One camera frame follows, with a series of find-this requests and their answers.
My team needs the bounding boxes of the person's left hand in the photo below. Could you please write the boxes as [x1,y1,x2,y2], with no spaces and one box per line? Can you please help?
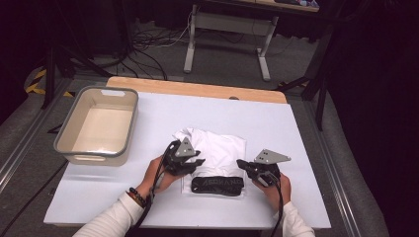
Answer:
[137,155,182,199]

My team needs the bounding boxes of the person's right hand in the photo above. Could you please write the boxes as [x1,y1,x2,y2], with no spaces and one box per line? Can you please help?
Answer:
[251,173,293,212]

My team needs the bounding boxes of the wooden table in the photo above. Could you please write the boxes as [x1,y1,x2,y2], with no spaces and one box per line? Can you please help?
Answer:
[106,76,289,105]

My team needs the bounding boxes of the bundle of floor cables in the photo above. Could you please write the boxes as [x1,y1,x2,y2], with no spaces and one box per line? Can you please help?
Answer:
[108,13,194,81]

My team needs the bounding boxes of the left hand-held gripper black cable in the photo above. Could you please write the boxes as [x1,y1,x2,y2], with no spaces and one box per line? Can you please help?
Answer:
[126,140,176,237]

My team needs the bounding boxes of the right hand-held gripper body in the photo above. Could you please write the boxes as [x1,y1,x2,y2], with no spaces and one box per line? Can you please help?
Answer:
[249,148,293,188]

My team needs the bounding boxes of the right hand-held gripper black cable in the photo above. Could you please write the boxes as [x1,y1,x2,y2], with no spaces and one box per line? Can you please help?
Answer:
[269,179,286,237]

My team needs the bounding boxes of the black metal stand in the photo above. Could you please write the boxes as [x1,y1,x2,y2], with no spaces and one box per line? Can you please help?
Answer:
[41,0,115,111]
[276,19,335,131]

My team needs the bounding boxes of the beige basket with grey rim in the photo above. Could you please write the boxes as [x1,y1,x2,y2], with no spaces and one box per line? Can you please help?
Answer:
[53,86,139,167]

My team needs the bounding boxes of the dark bead bracelet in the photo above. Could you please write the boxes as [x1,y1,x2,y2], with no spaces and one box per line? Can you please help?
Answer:
[126,186,148,209]

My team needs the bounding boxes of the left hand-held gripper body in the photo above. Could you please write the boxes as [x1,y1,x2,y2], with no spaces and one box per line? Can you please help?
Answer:
[163,136,197,177]

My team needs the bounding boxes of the aluminium floor rail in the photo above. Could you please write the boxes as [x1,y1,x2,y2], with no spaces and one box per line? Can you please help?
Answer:
[303,98,364,237]
[0,78,73,194]

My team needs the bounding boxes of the hand-held gripper black cable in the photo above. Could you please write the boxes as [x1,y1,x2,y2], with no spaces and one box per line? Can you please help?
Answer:
[269,179,286,237]
[126,140,176,237]

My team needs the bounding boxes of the desk with white metal frame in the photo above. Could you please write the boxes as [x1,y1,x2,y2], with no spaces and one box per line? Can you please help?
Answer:
[183,0,321,83]

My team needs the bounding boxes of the white shorts with black waistband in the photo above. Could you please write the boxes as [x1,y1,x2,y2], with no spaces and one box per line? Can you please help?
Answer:
[172,126,248,198]

